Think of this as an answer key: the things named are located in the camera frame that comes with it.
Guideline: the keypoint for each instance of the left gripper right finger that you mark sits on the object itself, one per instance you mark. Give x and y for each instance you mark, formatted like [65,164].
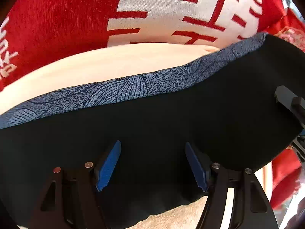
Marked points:
[235,199]

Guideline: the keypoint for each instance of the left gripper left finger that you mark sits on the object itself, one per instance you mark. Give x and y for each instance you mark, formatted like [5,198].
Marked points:
[71,197]

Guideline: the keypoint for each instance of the black pants with blue trim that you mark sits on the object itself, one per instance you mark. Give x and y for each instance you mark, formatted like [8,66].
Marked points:
[223,104]

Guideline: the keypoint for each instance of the red embroidered cushion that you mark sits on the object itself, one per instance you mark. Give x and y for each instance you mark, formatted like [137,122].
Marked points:
[289,28]

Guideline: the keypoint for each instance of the cream sofa seat cushion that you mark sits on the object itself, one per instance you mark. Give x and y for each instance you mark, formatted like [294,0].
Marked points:
[100,65]

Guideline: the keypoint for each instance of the red sofa cover with characters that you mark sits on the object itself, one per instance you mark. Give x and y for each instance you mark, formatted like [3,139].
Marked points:
[36,33]

